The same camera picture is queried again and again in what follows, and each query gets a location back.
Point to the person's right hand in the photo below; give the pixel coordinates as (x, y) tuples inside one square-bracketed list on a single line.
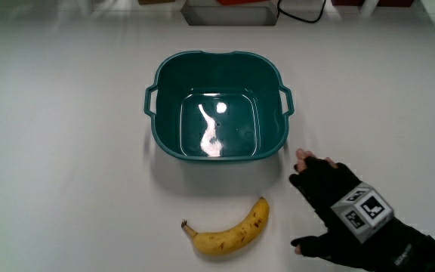
[(327, 189)]

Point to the grey metal box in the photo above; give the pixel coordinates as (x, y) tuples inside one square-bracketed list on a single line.
[(229, 15)]

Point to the green plastic basin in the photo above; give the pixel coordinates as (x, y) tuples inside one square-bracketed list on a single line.
[(217, 113)]

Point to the dark red object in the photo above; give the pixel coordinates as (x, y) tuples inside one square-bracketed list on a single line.
[(353, 2)]

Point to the white desk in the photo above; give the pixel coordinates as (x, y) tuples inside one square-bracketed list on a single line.
[(70, 151)]

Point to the brown object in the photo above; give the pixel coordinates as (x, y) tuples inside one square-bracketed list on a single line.
[(156, 1)]

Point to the yellow banana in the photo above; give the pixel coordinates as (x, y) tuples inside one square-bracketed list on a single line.
[(236, 236)]

